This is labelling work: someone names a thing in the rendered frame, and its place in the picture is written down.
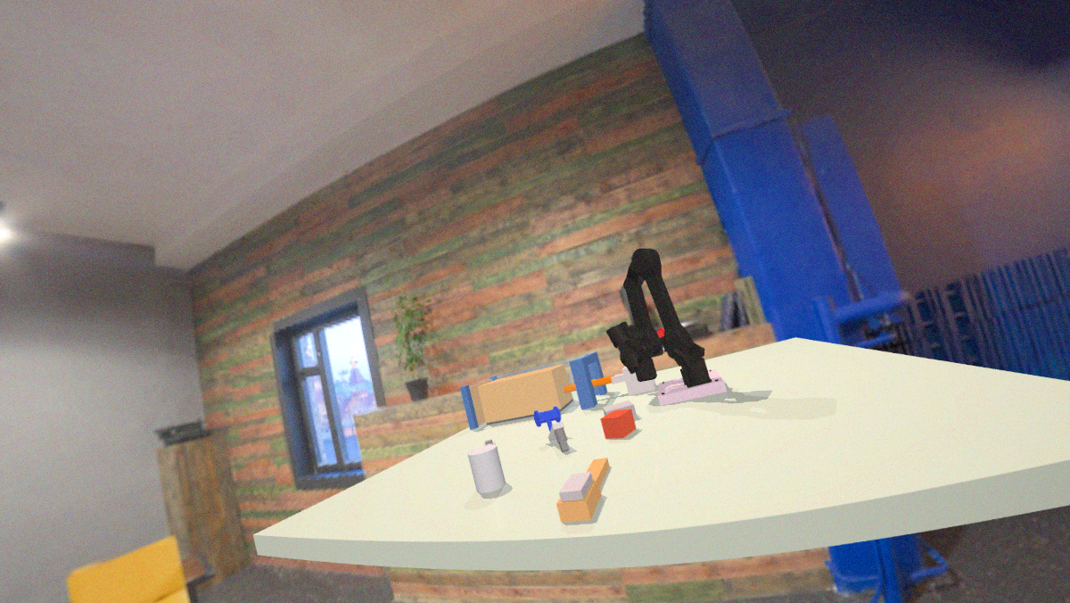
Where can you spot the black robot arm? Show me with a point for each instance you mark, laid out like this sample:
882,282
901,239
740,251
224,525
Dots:
677,342

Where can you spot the grey cylinder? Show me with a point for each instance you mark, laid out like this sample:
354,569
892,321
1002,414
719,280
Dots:
486,467

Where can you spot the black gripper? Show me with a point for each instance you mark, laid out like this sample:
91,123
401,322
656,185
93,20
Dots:
648,371

